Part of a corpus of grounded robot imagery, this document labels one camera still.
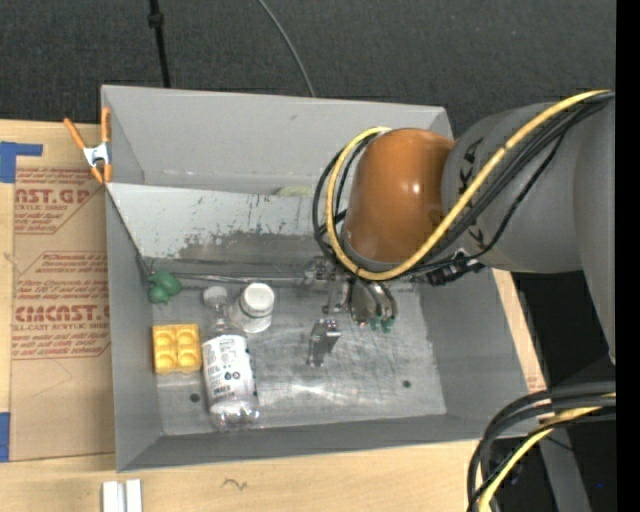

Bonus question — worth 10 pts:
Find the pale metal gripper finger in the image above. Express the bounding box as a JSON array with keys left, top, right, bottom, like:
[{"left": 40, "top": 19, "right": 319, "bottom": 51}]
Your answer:
[
  {"left": 305, "top": 318, "right": 343, "bottom": 369},
  {"left": 321, "top": 279, "right": 349, "bottom": 316}
]

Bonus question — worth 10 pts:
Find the grey metal bin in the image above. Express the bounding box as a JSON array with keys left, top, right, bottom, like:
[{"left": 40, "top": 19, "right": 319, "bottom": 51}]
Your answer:
[{"left": 99, "top": 83, "right": 539, "bottom": 474}]

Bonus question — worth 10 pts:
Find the clear jar with white lid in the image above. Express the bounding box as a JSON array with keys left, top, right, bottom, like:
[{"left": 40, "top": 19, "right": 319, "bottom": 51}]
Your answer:
[{"left": 230, "top": 282, "right": 277, "bottom": 335}]

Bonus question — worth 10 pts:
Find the clear plastic bottle white label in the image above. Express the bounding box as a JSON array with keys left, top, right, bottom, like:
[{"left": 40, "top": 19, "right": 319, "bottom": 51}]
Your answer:
[{"left": 199, "top": 285, "right": 263, "bottom": 433}]

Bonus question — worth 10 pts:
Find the yellow studded toy block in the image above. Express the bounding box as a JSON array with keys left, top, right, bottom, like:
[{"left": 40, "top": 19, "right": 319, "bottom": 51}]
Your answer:
[{"left": 151, "top": 323, "right": 203, "bottom": 376}]

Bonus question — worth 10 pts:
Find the green toy animal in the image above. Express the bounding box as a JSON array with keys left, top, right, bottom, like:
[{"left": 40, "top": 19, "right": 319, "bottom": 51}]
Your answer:
[{"left": 146, "top": 269, "right": 184, "bottom": 306}]

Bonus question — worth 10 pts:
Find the brown cardboard board red print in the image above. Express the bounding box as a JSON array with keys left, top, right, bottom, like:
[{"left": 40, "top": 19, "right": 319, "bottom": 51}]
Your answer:
[{"left": 0, "top": 118, "right": 117, "bottom": 464}]

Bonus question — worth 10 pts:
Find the black cylinder on white bracket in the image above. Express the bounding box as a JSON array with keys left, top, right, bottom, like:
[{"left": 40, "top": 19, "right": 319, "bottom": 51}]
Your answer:
[{"left": 423, "top": 253, "right": 487, "bottom": 288}]

